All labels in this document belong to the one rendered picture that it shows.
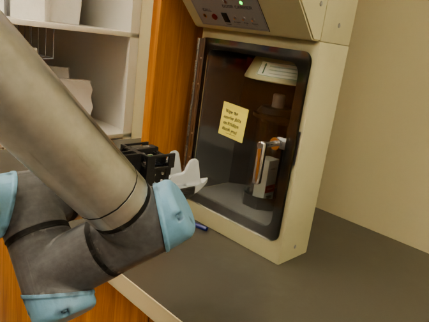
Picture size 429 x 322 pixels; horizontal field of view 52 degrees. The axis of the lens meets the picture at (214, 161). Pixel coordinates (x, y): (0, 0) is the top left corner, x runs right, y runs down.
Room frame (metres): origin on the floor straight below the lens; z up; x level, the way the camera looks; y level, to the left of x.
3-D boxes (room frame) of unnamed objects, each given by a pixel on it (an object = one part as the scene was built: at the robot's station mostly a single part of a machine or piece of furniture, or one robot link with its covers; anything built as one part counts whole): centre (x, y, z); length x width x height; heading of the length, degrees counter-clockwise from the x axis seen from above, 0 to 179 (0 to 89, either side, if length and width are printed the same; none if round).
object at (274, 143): (0.87, -0.10, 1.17); 0.05 x 0.03 x 0.10; 137
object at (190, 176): (0.69, 0.03, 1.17); 0.09 x 0.03 x 0.06; 132
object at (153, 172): (0.63, 0.12, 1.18); 0.12 x 0.08 x 0.09; 137
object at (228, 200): (0.96, -0.04, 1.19); 0.30 x 0.01 x 0.40; 47
